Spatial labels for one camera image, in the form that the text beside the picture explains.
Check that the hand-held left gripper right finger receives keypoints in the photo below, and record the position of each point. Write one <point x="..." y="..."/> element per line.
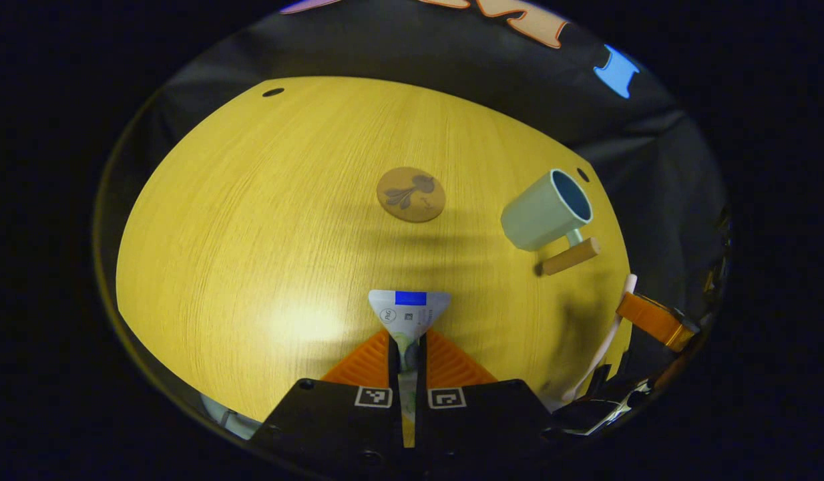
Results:
<point x="479" y="421"/>

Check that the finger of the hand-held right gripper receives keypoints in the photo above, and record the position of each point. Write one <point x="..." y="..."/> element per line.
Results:
<point x="652" y="319"/>

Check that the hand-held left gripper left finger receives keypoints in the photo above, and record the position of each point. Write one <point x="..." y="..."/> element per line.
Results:
<point x="332" y="421"/>

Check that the pale pink toothbrush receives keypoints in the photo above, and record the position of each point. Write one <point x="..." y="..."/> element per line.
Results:
<point x="611" y="334"/>

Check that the white toothpaste tube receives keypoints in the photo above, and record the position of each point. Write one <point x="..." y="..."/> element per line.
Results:
<point x="408" y="317"/>

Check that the round brown coaster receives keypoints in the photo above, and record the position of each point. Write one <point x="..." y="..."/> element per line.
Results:
<point x="410" y="194"/>

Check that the white curved object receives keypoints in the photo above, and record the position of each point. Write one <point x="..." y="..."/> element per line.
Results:
<point x="228" y="417"/>

